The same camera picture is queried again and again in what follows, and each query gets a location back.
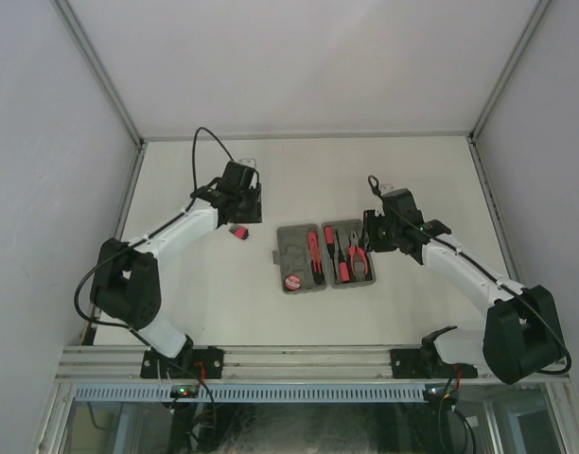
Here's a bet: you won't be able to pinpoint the long red black screwdriver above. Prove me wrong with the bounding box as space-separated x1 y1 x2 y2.
324 225 336 272

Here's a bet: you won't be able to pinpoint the black tape roll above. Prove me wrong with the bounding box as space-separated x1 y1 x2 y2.
284 274 302 291

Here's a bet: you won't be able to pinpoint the aluminium front rail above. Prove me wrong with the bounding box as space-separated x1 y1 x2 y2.
55 343 570 380

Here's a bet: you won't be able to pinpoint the short red black screwdriver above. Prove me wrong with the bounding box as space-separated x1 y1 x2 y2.
335 231 350 283

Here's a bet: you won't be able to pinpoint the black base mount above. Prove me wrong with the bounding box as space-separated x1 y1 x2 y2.
140 346 224 380
390 348 479 379

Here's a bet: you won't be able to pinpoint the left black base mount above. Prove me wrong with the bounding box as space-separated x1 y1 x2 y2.
140 346 224 380

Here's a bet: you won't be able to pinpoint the grey plastic tool case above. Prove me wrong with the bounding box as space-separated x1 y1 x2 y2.
273 218 377 294

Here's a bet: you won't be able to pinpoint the blue slotted cable duct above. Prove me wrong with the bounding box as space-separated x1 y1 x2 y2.
75 383 426 404

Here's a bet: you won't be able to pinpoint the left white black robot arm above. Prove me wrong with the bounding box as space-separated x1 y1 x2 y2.
90 158 262 378

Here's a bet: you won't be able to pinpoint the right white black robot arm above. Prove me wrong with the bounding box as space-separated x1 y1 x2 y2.
363 177 572 384

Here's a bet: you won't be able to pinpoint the red black pliers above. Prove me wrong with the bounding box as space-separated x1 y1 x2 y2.
348 230 369 276

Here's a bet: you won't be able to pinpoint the red hex key set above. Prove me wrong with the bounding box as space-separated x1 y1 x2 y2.
229 224 249 240

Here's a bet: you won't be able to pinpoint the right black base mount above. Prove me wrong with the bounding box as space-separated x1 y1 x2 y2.
390 348 479 379

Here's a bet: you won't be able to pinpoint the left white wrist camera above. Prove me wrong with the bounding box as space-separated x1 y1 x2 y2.
238 158 256 168

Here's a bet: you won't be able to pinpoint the red black utility knife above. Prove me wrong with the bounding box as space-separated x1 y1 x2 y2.
307 230 325 285

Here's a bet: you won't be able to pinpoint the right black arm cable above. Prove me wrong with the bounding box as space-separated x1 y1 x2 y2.
367 175 573 403

